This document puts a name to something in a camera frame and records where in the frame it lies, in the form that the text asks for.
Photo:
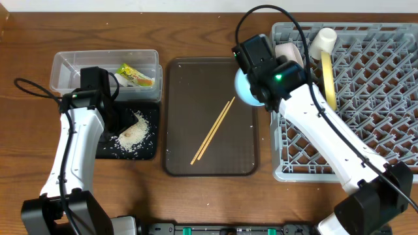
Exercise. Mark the brown serving tray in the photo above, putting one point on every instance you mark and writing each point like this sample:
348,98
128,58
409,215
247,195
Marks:
198,88

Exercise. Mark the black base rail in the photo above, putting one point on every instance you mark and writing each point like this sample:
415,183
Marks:
228,230

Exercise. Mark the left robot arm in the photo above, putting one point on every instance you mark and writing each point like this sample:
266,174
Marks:
66,204

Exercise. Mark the pink bowl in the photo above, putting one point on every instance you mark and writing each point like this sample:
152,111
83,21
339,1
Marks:
290,51

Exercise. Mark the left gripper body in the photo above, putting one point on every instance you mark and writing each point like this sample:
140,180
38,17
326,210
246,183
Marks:
122,118

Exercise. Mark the black tray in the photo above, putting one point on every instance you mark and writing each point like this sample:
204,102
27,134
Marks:
106,149

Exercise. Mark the white cup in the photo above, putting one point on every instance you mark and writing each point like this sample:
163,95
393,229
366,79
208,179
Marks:
324,41

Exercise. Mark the wooden chopstick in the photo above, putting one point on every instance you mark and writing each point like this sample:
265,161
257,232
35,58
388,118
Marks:
215,130
209,133

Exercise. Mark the yellow plate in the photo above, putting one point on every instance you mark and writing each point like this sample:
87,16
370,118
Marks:
328,80

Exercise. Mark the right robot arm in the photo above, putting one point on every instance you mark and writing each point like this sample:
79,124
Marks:
377,192

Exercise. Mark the green snack wrapper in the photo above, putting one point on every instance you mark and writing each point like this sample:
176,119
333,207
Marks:
133,77

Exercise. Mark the grey dishwasher rack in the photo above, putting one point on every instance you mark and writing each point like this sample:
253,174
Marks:
375,80

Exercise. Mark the blue bowl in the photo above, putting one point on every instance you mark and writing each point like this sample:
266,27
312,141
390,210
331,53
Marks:
242,87

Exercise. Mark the rice grains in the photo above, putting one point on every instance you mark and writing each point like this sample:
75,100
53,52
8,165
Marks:
134,138

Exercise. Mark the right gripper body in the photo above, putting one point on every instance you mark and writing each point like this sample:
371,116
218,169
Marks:
253,85

